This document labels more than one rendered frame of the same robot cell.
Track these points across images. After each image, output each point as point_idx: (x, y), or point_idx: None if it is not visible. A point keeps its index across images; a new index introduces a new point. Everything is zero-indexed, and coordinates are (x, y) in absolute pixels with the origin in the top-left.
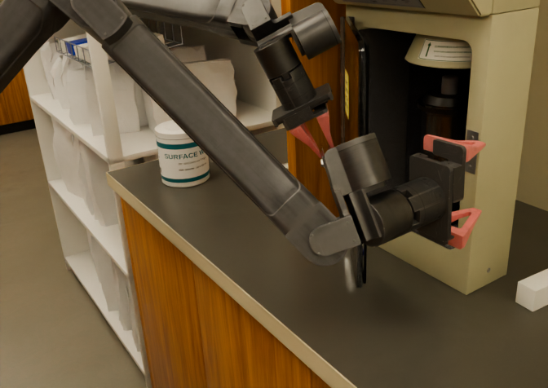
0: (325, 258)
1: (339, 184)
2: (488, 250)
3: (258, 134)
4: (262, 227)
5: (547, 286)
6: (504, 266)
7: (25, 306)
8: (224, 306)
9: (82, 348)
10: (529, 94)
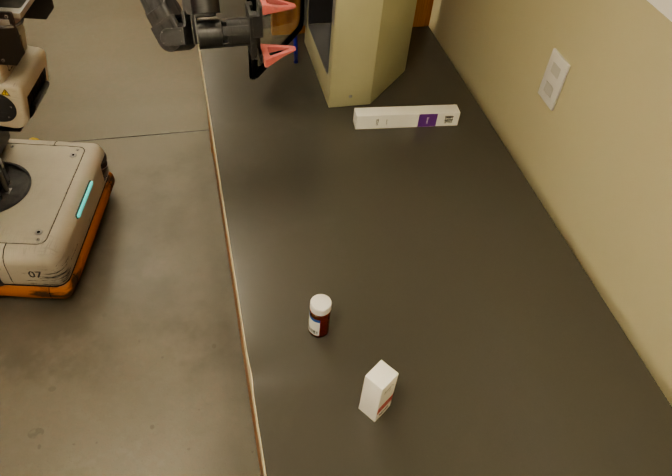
0: (168, 47)
1: (186, 7)
2: (349, 82)
3: None
4: None
5: (368, 116)
6: (367, 98)
7: (154, 36)
8: None
9: (182, 83)
10: None
